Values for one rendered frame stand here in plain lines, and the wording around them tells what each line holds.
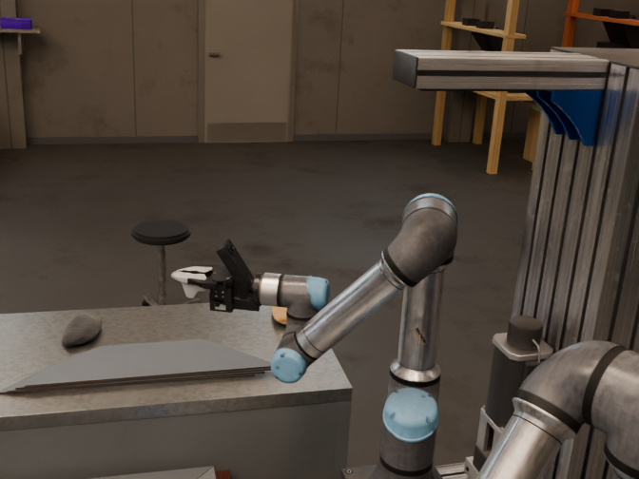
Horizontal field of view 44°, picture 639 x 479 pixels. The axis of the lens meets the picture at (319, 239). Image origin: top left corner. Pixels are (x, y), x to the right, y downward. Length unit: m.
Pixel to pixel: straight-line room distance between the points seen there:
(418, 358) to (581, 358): 0.72
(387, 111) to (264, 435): 8.01
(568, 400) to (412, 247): 0.55
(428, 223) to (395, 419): 0.42
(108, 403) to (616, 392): 1.39
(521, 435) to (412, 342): 0.69
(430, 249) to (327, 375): 0.78
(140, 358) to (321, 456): 0.58
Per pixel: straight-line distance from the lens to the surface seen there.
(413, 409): 1.72
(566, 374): 1.12
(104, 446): 2.18
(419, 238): 1.56
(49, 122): 9.34
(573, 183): 1.37
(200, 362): 2.24
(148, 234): 4.55
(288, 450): 2.25
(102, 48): 9.20
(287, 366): 1.67
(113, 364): 2.26
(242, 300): 1.82
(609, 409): 1.10
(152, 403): 2.12
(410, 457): 1.73
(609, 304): 1.34
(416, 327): 1.75
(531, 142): 9.55
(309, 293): 1.75
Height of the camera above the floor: 2.16
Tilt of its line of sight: 20 degrees down
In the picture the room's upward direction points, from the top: 3 degrees clockwise
